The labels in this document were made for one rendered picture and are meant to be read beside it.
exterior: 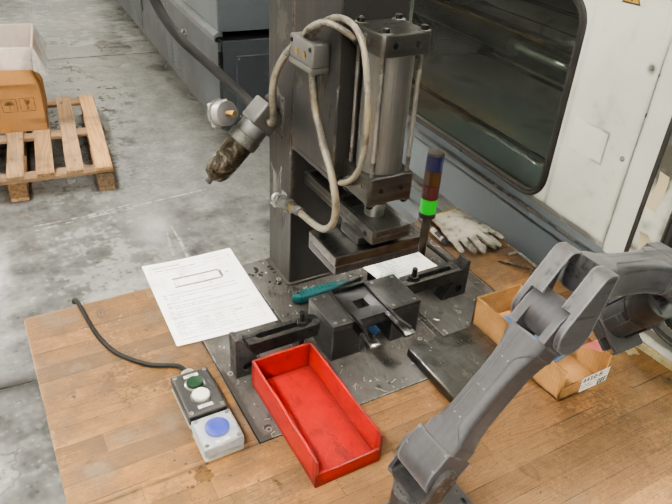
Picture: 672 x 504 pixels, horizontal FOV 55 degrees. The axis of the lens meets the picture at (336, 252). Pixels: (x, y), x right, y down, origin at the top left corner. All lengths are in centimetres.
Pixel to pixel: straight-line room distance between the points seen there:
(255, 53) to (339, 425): 337
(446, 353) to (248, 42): 322
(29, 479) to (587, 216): 182
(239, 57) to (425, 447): 353
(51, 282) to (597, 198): 236
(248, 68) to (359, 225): 319
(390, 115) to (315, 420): 53
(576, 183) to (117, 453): 116
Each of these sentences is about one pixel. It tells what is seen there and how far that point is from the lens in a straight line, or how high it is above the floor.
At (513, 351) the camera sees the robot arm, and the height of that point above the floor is 118.
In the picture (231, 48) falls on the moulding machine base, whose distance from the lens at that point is 421.
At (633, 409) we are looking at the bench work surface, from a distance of 133.
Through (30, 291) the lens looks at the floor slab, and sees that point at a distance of 312.
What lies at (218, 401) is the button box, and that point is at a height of 93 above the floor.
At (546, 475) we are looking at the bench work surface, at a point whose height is 90.
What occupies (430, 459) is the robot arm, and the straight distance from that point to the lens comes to 92.
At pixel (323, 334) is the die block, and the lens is 125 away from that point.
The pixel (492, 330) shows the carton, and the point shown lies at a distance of 135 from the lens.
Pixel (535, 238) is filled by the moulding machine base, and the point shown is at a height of 90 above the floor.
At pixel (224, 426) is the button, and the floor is 94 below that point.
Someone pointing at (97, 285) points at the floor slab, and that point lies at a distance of 308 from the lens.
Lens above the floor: 175
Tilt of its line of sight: 33 degrees down
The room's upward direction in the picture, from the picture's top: 4 degrees clockwise
